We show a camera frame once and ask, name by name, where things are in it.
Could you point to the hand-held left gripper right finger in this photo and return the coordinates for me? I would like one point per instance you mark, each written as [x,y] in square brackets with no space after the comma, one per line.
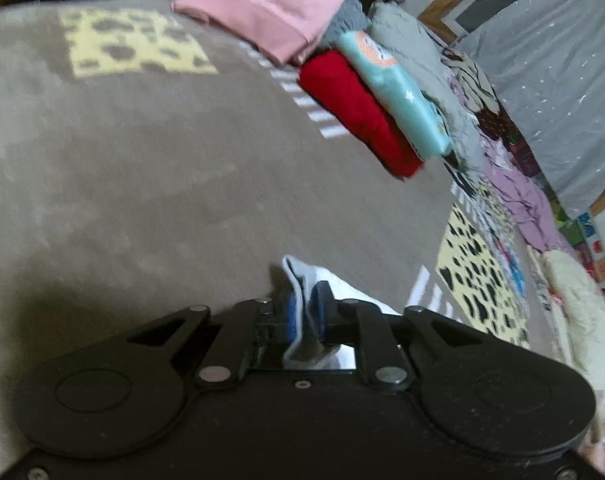
[320,313]

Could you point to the white cloth garment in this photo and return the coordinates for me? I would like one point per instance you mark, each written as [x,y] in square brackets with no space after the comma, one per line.
[344,291]

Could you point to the cream fluffy blanket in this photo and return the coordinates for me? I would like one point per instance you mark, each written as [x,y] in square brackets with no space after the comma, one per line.
[582,320]

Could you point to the purple crumpled garment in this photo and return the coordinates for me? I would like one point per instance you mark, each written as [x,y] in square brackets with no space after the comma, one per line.
[524,200]

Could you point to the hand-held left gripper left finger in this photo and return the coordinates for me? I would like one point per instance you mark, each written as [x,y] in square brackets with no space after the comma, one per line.
[290,321]

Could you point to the dark patterned garment pile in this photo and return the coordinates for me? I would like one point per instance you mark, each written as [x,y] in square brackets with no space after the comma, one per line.
[482,105]

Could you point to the grey folded garment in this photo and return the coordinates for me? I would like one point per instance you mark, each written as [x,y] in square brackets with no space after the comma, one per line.
[422,55]

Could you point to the red folded garment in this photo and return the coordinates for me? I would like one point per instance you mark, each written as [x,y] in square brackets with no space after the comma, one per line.
[357,110]

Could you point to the grey knitted garment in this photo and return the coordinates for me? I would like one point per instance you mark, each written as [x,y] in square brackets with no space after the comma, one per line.
[350,17]

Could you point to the colourful printed boxes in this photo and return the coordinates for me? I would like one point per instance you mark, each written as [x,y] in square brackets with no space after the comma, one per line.
[589,245]

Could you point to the teal folded garment with stars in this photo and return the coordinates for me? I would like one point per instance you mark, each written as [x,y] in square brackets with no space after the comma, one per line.
[402,95]

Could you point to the pink folded garment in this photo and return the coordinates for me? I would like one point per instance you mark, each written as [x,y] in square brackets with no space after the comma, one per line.
[272,0]

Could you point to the grey star print curtain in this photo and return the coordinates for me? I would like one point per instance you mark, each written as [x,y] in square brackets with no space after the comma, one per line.
[557,70]

